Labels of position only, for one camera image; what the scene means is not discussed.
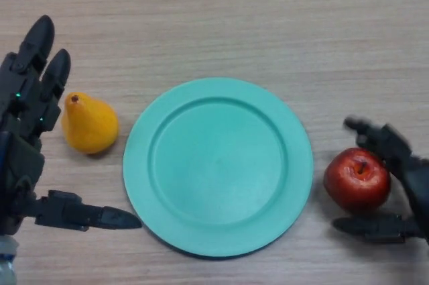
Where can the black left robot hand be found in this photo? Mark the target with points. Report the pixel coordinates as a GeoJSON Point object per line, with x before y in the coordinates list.
{"type": "Point", "coordinates": [23, 114]}

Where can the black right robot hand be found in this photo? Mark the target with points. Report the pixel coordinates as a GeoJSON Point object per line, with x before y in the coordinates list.
{"type": "Point", "coordinates": [415, 191]}

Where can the red apple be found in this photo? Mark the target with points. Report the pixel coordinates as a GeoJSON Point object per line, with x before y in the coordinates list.
{"type": "Point", "coordinates": [352, 187]}

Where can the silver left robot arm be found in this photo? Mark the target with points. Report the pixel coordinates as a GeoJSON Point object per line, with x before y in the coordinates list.
{"type": "Point", "coordinates": [6, 265]}

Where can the green round plate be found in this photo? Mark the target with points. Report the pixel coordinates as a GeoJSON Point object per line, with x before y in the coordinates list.
{"type": "Point", "coordinates": [218, 171]}

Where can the yellow pear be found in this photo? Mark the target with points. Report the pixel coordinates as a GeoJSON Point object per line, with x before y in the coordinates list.
{"type": "Point", "coordinates": [90, 127]}

